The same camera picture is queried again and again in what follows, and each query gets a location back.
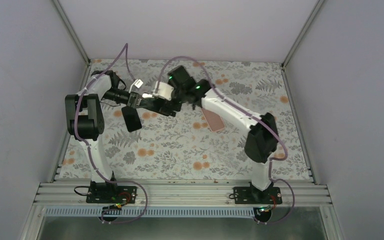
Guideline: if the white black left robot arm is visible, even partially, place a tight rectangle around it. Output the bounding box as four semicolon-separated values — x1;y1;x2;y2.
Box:
65;70;137;204

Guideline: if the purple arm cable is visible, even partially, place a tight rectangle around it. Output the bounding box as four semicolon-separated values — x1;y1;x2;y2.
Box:
73;43;150;225
157;56;296;225

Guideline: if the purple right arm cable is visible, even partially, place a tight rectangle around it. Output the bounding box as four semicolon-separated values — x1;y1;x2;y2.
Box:
157;56;296;225

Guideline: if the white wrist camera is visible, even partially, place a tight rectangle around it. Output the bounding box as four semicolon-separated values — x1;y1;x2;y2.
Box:
152;82;175;101
128;79;144;93

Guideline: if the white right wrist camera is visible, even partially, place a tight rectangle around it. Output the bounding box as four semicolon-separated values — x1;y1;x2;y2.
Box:
152;82;175;101

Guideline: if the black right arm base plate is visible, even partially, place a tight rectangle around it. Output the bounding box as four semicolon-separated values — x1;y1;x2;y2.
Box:
228;186;283;205

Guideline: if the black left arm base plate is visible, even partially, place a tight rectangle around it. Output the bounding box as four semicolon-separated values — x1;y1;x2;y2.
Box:
85;184;137;205

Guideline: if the black smartphone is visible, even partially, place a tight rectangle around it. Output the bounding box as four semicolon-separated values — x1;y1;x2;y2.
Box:
121;106;142;133

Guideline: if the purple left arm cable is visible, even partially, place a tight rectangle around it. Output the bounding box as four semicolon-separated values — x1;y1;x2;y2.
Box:
73;43;150;225

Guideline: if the aluminium front rail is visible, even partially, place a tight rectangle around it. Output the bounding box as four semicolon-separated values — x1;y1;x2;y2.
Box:
33;178;333;207

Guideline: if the slotted grey cable duct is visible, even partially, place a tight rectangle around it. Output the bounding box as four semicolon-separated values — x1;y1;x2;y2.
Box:
44;206;255;218

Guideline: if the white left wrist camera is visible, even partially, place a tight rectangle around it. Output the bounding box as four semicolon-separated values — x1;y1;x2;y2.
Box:
128;79;144;93

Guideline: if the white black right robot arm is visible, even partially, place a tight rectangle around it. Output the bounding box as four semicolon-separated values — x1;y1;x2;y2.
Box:
152;65;280;204

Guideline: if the pink phone case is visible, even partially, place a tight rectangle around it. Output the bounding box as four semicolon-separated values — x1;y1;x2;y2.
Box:
201;108;226;132

